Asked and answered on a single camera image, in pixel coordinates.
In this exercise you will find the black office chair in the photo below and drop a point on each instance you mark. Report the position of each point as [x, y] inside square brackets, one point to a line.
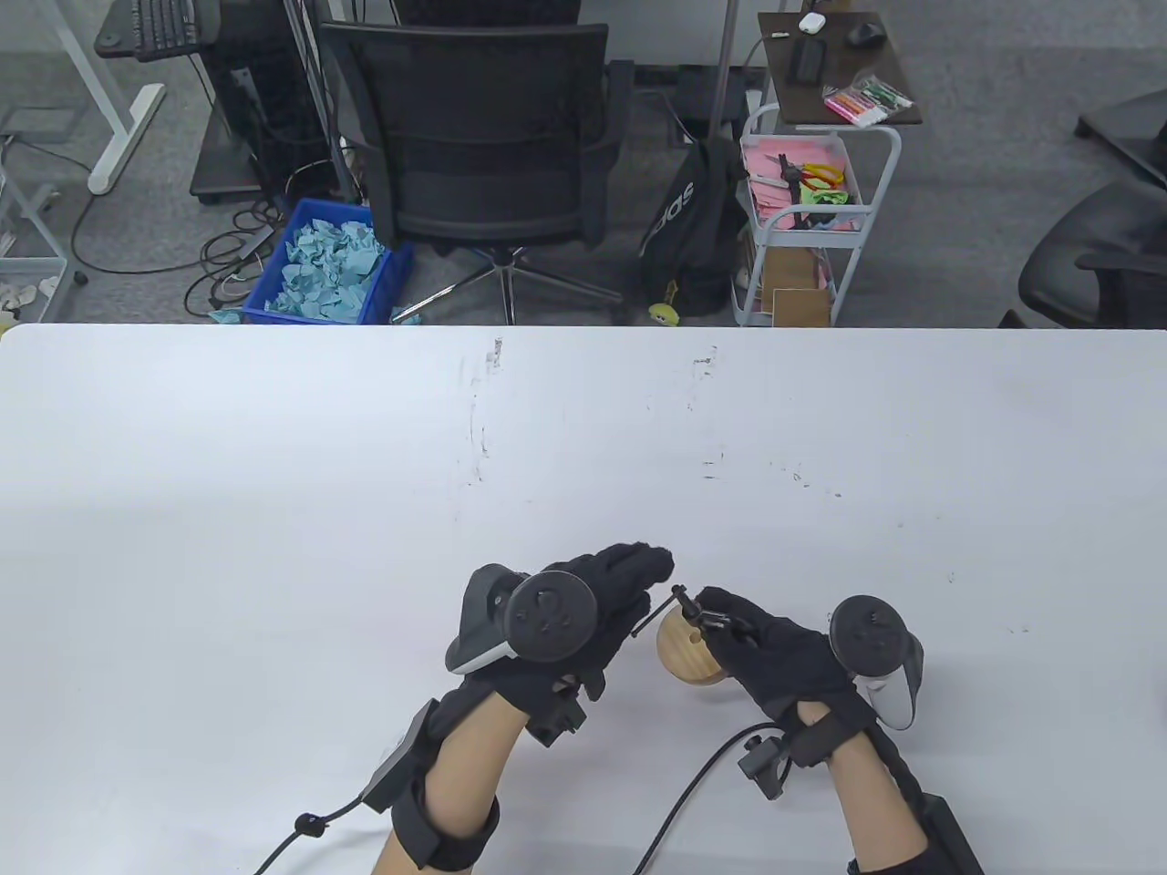
[483, 137]

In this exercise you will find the stack of pink papers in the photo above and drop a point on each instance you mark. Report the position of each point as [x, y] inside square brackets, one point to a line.
[766, 159]

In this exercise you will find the person's left forearm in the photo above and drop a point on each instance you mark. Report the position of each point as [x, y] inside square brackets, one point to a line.
[474, 756]

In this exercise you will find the black forearm sensor box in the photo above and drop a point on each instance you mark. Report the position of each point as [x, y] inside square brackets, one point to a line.
[401, 756]
[953, 843]

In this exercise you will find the silver metal pole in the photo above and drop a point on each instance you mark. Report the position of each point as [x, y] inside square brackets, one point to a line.
[725, 73]

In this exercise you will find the blue plastic bin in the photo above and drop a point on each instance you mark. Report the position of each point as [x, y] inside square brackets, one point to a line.
[392, 273]

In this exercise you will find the person's right hand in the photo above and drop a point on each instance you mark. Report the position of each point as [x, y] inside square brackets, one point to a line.
[784, 665]

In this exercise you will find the black armchair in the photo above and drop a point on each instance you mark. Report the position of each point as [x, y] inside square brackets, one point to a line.
[1094, 246]

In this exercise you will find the black chair back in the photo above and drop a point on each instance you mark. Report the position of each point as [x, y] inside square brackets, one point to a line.
[492, 11]

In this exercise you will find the black phone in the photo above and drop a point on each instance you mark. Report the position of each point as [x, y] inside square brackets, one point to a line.
[807, 59]

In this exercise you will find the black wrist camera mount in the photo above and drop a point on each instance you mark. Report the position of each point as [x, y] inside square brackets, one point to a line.
[556, 720]
[764, 764]

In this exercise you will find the white desk leg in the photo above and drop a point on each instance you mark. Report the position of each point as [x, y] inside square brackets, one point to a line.
[128, 128]

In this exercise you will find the person's left hand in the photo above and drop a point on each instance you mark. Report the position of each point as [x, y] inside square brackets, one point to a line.
[624, 583]

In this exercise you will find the dark chair base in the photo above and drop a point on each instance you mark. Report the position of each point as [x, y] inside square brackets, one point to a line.
[1130, 128]

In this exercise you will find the yellow green toy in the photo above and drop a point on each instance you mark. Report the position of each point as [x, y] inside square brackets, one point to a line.
[664, 314]

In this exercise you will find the brown side table top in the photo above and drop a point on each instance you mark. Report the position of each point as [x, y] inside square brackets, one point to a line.
[857, 64]

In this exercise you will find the black computer mouse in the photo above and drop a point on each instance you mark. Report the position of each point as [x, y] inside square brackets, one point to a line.
[864, 35]

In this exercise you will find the white earbuds case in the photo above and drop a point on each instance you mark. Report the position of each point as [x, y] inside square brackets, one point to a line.
[811, 23]

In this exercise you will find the white utility cart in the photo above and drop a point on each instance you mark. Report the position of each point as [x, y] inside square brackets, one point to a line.
[811, 239]

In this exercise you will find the pack of coloured markers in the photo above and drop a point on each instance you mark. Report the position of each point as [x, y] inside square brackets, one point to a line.
[862, 100]

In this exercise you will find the black backpack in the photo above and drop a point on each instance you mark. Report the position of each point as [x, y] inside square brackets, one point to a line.
[693, 237]

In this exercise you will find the pile of blue paper scraps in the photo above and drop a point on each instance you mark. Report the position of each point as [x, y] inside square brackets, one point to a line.
[324, 269]

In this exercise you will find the black computer tower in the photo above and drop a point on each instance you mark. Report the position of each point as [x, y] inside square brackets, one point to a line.
[264, 91]

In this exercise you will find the brown cardboard sheets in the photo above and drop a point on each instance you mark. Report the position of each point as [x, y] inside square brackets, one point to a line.
[793, 273]

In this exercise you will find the person's right forearm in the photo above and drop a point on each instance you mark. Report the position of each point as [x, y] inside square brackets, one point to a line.
[871, 802]

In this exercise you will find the black keyboard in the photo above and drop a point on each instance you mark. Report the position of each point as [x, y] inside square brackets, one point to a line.
[164, 23]

